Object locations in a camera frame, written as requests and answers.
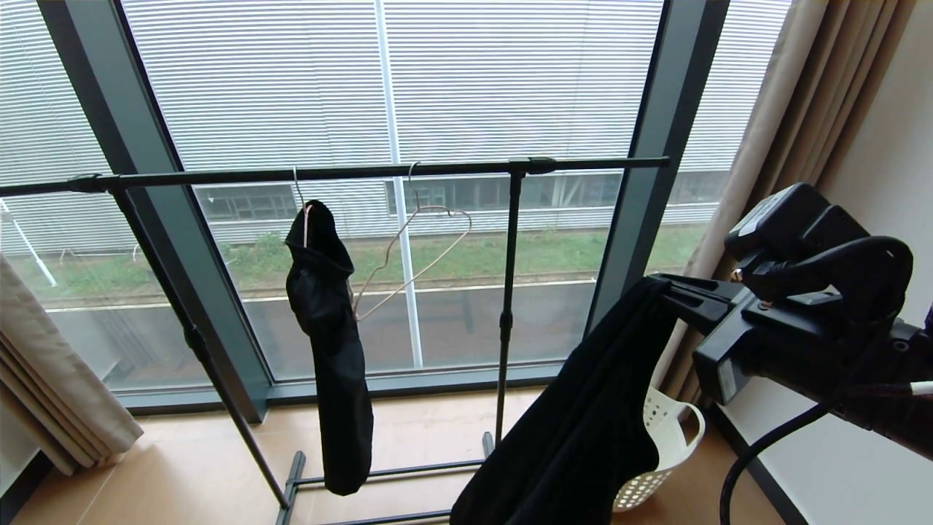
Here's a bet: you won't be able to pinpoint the beige curtain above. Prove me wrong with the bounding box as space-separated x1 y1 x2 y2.
652 0 919 409
0 252 144 476

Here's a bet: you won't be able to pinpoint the pink clothes hanger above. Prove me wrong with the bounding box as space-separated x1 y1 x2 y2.
290 165 316 249
354 162 473 322

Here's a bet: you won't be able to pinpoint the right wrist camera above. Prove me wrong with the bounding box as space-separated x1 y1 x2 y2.
725 182 870 276

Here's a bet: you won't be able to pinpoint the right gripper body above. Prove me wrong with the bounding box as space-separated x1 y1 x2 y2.
692 288 899 425

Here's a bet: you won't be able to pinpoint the white laundry basket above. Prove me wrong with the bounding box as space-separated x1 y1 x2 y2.
612 386 706 513

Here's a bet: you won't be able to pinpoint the black shorts with white cord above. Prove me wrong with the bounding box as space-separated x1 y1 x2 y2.
284 199 375 497

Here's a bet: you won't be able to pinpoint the window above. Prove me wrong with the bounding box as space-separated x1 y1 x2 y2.
0 0 792 425

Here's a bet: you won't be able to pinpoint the black clothes rack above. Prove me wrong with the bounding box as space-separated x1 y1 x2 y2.
0 155 671 525

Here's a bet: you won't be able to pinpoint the black short-sleeved shirt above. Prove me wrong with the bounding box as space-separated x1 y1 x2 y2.
450 276 682 525

